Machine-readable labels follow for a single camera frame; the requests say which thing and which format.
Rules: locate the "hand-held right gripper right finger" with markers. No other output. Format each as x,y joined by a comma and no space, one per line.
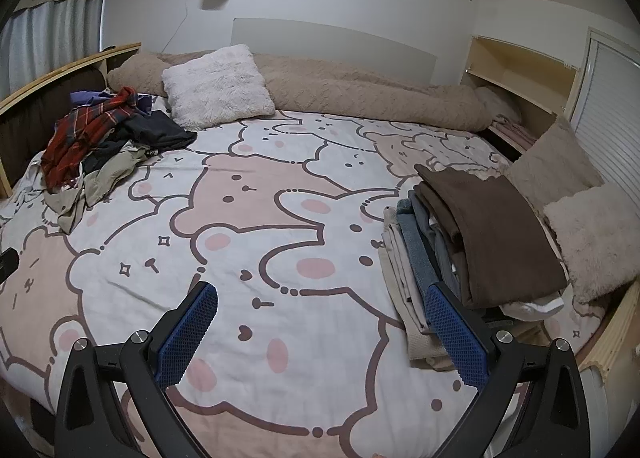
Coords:
455,333

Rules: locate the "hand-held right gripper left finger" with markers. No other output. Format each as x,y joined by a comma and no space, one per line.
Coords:
190,333

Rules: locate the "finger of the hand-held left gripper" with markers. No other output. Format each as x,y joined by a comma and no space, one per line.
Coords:
7,264

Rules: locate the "purple garment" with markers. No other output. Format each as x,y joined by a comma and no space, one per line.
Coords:
87,97

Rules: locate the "beige folded pants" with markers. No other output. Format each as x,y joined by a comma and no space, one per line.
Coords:
400,278

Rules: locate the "white folded garment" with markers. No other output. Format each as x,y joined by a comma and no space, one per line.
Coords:
530,308

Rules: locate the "white crumpled garment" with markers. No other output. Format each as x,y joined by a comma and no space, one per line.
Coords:
30,182

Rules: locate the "grey folded garment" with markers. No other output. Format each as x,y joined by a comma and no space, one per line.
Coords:
440,248

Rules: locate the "folded blue jeans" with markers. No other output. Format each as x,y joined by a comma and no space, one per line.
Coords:
412,238

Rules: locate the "brown folded garment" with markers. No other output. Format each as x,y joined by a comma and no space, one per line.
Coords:
490,228

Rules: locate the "khaki garment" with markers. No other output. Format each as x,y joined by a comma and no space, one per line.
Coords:
110,172

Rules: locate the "red plaid scarf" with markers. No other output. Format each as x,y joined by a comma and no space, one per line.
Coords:
80,132

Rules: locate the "cream fluffy pillow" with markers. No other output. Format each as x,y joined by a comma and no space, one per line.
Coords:
595,238

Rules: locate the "taupe plush pillow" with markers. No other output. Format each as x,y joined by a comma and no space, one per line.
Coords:
550,162

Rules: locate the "dark grey garment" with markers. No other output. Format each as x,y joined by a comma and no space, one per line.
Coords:
155,130

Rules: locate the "bear printed bed sheet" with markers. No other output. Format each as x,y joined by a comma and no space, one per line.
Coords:
300,162

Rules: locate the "folded pink cloth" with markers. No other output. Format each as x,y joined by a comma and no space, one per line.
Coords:
515,132

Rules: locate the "beige pillow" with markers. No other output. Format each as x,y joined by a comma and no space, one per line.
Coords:
495,103

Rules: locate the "white curtain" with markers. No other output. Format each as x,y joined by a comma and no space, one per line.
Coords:
50,32

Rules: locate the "white fluffy pillow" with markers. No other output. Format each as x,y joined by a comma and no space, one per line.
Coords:
215,87

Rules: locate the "beige quilted duvet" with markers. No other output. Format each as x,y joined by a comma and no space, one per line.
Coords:
350,87

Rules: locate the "white louvered door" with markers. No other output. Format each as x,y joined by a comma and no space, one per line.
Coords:
610,102

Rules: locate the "wooden slatted rail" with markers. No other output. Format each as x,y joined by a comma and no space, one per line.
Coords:
620,328

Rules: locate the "wooden bedside frame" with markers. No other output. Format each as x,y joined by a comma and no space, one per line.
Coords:
50,75

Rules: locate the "cream wall shelf niche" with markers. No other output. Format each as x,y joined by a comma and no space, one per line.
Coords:
515,62

